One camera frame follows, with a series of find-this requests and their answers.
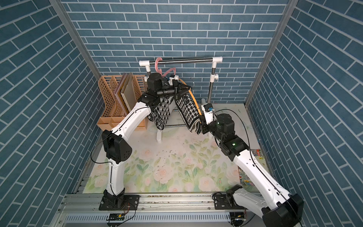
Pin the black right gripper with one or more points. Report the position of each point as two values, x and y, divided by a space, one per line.
204 126

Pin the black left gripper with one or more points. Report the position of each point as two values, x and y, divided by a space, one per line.
177 90

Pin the black white houndstooth scarf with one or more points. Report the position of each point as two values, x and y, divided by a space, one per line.
189 113

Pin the yellow wooden hanger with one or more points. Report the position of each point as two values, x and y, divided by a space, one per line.
193 97

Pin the black white smiley scarf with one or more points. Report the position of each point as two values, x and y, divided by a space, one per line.
161 114

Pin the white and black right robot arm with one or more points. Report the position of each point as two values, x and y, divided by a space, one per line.
276 206

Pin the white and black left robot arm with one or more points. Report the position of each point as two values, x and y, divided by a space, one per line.
115 141

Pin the white and steel clothes rack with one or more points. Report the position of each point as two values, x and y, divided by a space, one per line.
214 60

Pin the floral table mat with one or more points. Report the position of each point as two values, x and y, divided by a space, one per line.
182 161

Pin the beige folder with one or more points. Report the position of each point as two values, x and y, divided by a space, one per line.
127 91

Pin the purple folder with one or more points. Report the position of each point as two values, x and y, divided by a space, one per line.
117 93

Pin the colourful floral booklet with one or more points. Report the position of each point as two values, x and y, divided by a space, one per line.
244 179

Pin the left green circuit board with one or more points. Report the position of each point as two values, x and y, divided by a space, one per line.
116 217

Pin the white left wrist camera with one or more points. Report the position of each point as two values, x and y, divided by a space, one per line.
173 78

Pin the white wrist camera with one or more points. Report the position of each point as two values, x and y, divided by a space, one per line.
173 78
208 111

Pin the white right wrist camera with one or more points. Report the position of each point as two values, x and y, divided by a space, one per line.
208 111

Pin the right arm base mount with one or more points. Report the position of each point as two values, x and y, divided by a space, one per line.
224 201

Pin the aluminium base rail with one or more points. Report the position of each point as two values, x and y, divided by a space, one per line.
82 210

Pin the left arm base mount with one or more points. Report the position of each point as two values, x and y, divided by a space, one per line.
127 202

